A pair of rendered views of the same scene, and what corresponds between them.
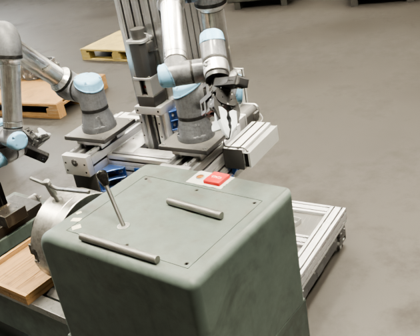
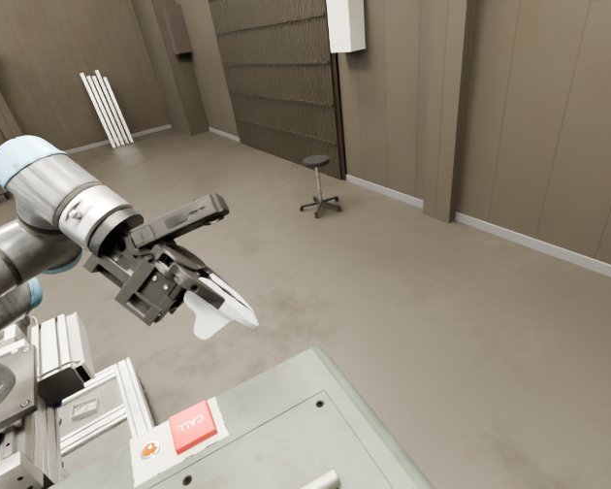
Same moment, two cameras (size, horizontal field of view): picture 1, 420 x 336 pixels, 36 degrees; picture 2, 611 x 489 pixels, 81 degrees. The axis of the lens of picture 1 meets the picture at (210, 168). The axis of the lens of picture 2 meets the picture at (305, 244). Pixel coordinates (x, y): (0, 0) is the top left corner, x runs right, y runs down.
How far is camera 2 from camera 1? 1.47 m
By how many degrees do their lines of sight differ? 56
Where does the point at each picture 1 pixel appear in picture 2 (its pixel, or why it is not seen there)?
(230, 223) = (365, 472)
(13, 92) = not seen: outside the picture
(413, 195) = not seen: hidden behind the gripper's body
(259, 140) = (75, 340)
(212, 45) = (61, 168)
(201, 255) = not seen: outside the picture
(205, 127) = not seen: outside the picture
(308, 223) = (107, 395)
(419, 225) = (181, 332)
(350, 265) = (166, 398)
